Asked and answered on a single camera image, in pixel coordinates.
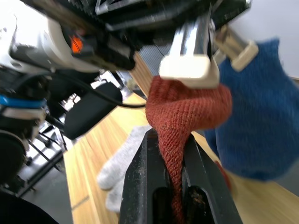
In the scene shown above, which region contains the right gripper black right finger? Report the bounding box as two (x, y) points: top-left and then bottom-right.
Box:
(181, 134), (244, 224)

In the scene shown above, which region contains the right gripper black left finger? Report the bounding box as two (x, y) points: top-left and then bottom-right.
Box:
(118, 129), (174, 224)

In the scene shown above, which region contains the red knitted sock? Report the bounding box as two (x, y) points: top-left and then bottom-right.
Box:
(144, 76), (233, 224)

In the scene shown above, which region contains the metal clip with cream tips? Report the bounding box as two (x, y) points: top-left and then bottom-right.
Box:
(214, 25), (259, 72)
(158, 17), (221, 89)

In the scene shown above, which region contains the white knitted sock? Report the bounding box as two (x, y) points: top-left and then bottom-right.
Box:
(106, 179), (127, 213)
(96, 125), (153, 190)

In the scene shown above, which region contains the wooden board with grey mesh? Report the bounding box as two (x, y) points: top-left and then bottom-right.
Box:
(129, 43), (175, 100)

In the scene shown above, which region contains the blue knitted sock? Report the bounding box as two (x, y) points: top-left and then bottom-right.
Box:
(203, 38), (298, 182)

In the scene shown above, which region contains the black clip hanger frame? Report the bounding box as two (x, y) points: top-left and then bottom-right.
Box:
(94, 0), (253, 32)

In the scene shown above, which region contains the robot body with blue ring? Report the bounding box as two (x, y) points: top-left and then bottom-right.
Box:
(0, 67), (51, 196)

